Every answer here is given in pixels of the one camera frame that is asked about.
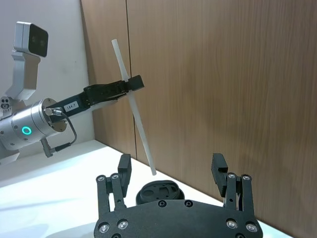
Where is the black round plastic piece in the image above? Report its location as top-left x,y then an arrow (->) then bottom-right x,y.
135,180 -> 185,206

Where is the white translucent stick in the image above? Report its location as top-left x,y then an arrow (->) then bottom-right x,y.
110,38 -> 157,177

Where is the thin dark cable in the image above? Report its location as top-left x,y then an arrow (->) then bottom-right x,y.
41,107 -> 77,158

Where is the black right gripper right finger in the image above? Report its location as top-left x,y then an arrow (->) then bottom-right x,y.
211,153 -> 254,214

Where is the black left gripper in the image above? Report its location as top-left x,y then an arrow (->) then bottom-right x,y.
46,74 -> 145,124

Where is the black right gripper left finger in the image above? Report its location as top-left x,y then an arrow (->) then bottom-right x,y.
96,153 -> 132,214

